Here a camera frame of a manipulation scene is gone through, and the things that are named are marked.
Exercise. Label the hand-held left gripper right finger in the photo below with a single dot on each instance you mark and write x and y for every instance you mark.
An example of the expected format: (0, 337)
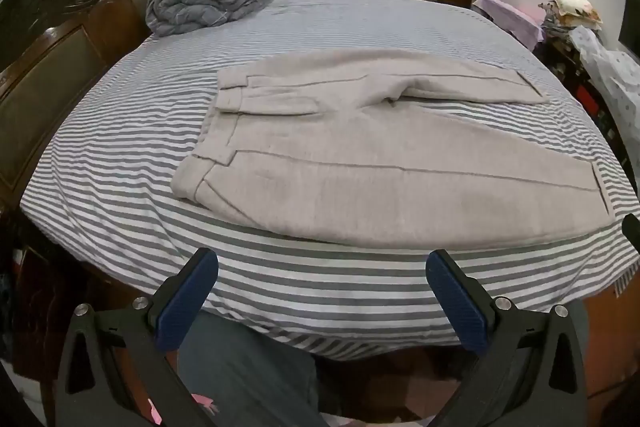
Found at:
(457, 302)

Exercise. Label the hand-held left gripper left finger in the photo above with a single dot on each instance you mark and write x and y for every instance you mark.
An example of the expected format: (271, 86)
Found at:
(187, 302)

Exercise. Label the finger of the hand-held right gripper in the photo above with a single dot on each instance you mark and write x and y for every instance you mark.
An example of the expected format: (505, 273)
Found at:
(631, 229)

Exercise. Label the beige pants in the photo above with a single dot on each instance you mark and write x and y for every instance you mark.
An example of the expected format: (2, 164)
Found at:
(375, 157)

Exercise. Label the person's grey trouser leg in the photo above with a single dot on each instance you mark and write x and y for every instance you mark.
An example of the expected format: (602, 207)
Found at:
(250, 372)

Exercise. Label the pink slipper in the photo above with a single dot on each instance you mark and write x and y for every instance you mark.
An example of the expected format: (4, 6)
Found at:
(204, 402)

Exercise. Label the white dotted cloth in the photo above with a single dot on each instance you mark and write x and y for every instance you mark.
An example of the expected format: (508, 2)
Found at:
(615, 77)

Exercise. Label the striped bed sheet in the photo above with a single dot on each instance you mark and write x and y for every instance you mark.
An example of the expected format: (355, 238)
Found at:
(150, 147)

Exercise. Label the black monitor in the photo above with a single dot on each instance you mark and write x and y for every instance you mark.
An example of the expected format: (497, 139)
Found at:
(631, 22)

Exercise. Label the floral cloth pile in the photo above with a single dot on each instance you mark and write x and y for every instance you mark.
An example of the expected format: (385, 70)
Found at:
(570, 9)

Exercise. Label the purple cloth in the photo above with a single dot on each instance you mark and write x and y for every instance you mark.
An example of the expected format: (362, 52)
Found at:
(510, 19)

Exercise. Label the dark wooden headboard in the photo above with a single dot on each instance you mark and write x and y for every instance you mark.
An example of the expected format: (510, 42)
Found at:
(55, 72)

